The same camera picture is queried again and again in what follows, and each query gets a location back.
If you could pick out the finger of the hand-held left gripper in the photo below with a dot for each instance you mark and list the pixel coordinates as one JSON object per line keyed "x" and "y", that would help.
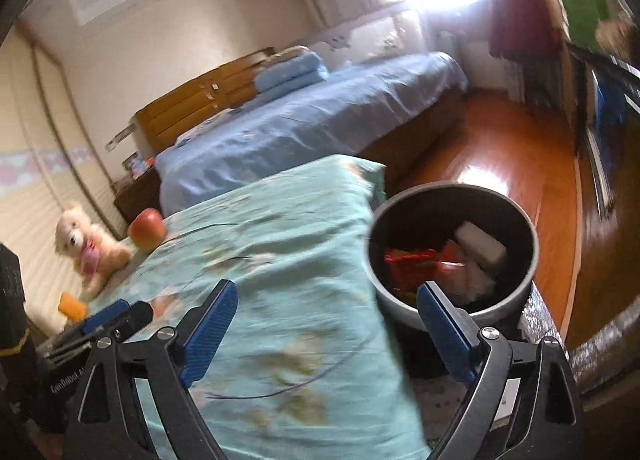
{"x": 107, "y": 315}
{"x": 135, "y": 320}

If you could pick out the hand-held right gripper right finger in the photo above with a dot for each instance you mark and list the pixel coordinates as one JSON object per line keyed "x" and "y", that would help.
{"x": 445, "y": 335}

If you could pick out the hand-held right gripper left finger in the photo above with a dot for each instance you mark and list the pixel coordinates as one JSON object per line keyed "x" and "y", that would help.
{"x": 210, "y": 335}

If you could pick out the orange foam fruit net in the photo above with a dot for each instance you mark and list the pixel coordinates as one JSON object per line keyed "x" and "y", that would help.
{"x": 74, "y": 307}

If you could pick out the grey round trash bin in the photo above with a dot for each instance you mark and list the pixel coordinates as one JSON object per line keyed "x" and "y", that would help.
{"x": 425, "y": 210}

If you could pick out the beige teddy bear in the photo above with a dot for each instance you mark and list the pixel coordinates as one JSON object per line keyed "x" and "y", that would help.
{"x": 75, "y": 235}

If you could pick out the red apple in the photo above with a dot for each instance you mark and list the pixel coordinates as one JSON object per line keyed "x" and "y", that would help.
{"x": 147, "y": 230}

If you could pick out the teal floral tablecloth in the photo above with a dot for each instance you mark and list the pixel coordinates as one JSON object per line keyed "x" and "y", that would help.
{"x": 300, "y": 265}

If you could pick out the dark wooden nightstand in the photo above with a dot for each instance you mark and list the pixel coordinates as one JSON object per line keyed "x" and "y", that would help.
{"x": 137, "y": 205}

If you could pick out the cream sliding door wardrobe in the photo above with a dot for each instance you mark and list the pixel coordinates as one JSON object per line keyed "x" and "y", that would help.
{"x": 30, "y": 115}

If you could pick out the wooden headboard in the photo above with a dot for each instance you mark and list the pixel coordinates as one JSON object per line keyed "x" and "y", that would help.
{"x": 200, "y": 105}

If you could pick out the bed with blue sheet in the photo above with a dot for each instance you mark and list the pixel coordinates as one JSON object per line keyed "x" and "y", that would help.
{"x": 310, "y": 125}

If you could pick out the folded blue quilt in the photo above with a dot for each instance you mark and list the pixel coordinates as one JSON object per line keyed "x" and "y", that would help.
{"x": 290, "y": 75}

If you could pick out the small beige pillow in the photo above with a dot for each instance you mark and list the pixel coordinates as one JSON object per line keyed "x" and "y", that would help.
{"x": 287, "y": 54}

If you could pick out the red coat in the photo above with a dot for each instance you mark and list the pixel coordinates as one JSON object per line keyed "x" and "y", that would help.
{"x": 517, "y": 20}

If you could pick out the beige plush toy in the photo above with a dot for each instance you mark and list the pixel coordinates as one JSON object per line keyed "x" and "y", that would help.
{"x": 615, "y": 35}

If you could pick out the green box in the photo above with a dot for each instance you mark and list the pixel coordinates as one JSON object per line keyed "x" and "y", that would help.
{"x": 582, "y": 10}

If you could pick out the photo frame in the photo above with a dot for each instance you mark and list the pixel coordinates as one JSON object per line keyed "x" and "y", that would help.
{"x": 132, "y": 164}

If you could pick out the wall switch panel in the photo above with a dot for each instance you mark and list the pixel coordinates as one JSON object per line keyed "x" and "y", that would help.
{"x": 119, "y": 137}

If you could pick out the grey bed guard rail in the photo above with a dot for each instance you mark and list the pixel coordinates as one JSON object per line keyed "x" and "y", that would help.
{"x": 360, "y": 35}

